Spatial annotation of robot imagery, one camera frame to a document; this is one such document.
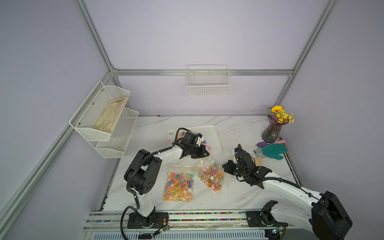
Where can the green rubber glove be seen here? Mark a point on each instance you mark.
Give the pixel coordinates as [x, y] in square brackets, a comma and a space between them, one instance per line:
[273, 151]

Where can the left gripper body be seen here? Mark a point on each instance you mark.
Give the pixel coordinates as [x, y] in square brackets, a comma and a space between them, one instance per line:
[192, 148]

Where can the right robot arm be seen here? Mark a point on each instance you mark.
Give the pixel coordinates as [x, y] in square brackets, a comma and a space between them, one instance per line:
[319, 213]

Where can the white plastic tray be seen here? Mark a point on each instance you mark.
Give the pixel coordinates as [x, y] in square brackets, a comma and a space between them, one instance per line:
[201, 130]

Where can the small ziploc bag of candies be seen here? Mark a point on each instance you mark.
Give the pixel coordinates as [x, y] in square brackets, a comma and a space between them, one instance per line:
[259, 158]

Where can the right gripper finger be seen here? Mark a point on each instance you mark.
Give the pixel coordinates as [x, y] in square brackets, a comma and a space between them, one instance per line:
[240, 154]
[231, 168]

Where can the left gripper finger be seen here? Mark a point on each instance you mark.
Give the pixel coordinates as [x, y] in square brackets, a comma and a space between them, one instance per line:
[200, 140]
[199, 153]

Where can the poured candies pile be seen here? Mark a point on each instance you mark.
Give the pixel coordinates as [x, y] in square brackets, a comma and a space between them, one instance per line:
[211, 139]

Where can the lower white mesh shelf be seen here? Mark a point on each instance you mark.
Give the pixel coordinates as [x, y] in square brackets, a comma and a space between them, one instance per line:
[121, 135]

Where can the white wire wall basket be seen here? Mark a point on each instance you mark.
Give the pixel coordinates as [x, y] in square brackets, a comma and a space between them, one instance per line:
[208, 81]

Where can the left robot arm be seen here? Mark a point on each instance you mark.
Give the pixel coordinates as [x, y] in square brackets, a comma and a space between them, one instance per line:
[143, 171]

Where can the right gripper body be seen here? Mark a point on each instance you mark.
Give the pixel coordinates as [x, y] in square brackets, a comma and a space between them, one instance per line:
[244, 172]

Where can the upper white mesh shelf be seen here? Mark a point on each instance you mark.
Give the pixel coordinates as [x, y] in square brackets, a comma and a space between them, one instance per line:
[96, 119]

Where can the dark glass vase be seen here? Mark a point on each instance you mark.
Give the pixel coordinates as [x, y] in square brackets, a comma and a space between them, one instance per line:
[271, 133]

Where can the large ziploc bag of candies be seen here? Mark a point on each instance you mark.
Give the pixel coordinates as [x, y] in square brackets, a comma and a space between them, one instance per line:
[179, 186]

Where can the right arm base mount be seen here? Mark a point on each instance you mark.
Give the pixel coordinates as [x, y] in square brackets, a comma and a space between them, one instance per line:
[263, 217]

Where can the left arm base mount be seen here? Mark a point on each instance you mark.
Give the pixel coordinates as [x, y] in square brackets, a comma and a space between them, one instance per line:
[148, 220]

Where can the white mesh shelf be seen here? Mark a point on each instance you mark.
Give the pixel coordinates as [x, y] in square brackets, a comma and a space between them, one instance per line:
[121, 135]
[96, 119]

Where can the yellow flower bouquet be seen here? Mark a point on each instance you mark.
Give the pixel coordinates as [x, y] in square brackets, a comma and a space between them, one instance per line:
[279, 115]

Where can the purple pink object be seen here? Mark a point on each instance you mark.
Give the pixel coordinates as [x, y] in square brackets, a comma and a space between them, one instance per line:
[263, 144]

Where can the beige cloth glove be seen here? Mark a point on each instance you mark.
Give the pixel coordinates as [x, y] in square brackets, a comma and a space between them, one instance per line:
[110, 115]

